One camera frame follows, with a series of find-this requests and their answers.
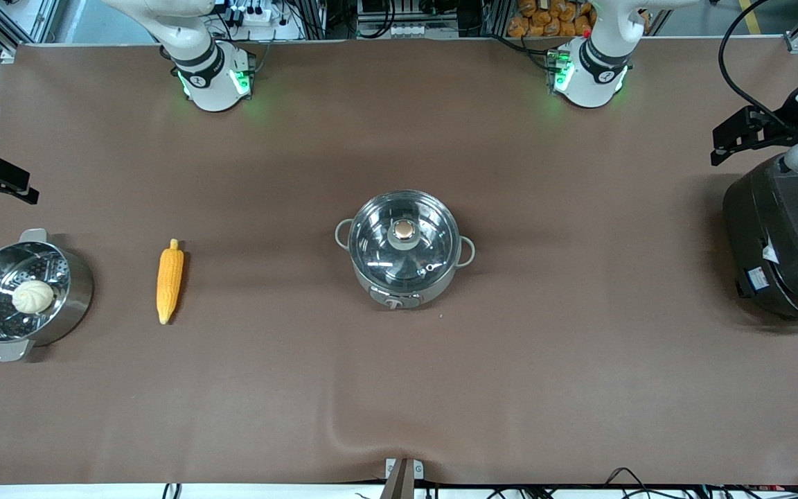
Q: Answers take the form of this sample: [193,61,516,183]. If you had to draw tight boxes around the yellow corn cob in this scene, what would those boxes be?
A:
[156,238,186,325]

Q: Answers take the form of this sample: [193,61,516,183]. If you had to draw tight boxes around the glass pot lid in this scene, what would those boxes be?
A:
[348,191,460,288]

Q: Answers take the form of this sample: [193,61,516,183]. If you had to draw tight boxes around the stainless steel steamer pot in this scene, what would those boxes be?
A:
[0,229,95,362]

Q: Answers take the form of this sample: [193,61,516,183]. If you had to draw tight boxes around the steel pot with glass lid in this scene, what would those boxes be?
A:
[335,189,476,310]

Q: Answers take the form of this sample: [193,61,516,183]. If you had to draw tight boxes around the black rice cooker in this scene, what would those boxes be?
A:
[722,151,798,329]

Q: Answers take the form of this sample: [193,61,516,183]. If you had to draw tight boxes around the white steamed bun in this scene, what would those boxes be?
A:
[11,279,55,315]

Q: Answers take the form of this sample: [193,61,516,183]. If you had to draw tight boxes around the bag of orange breads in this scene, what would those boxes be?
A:
[507,0,594,38]

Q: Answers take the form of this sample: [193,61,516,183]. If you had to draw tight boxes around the white power strip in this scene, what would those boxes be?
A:
[226,0,305,40]

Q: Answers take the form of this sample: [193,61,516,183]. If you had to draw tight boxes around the grey socket strip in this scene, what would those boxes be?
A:
[389,23,460,38]

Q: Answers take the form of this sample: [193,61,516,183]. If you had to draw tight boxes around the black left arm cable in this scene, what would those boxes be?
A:
[718,0,791,131]

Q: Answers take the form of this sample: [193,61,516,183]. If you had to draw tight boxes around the black looped floor cable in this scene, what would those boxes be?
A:
[604,467,653,499]

